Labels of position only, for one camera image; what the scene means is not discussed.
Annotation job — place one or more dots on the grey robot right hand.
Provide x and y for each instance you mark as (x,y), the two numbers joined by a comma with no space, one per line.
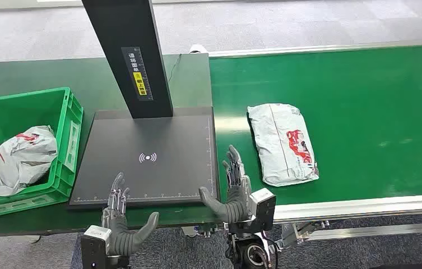
(236,208)

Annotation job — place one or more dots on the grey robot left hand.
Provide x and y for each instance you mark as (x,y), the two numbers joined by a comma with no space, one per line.
(119,237)

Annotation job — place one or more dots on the grey mailer bag red print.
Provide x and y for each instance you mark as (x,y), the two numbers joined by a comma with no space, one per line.
(281,144)

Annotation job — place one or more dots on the green conveyor belt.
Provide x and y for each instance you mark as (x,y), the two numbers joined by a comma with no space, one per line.
(363,122)

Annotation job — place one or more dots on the green plastic crate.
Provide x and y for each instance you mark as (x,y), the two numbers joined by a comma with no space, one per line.
(66,148)

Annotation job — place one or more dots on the crumpled grey mailer bag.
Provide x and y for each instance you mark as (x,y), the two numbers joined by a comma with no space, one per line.
(21,163)

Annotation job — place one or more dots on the white round object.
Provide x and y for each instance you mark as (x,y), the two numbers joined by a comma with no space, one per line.
(198,49)

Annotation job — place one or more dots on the ruler label with yellow tag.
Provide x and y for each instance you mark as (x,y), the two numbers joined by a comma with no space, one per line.
(137,74)

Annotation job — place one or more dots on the black scanner column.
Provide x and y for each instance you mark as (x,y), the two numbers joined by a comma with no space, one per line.
(129,29)

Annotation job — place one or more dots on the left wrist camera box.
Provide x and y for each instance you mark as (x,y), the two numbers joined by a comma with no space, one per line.
(93,245)

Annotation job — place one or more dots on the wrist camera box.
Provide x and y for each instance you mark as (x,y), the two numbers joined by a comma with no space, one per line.
(93,245)
(264,209)

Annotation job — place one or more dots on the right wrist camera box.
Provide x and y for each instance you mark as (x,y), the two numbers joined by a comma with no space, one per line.
(264,209)

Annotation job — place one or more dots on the black scanner base plate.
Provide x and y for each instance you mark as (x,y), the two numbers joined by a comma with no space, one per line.
(147,178)

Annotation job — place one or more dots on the aluminium conveyor frame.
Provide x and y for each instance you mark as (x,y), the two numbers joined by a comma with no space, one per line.
(363,208)

